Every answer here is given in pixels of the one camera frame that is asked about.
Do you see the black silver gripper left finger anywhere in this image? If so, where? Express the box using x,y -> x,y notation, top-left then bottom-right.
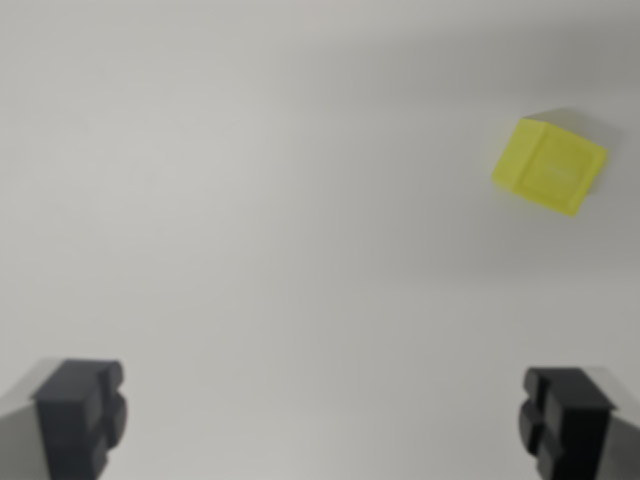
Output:
0,357 -> 129,480

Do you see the black silver gripper right finger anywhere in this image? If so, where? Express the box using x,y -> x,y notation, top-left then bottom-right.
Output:
518,366 -> 640,480

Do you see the translucent yellow soft cube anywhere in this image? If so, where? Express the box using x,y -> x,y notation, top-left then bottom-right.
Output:
490,117 -> 610,218

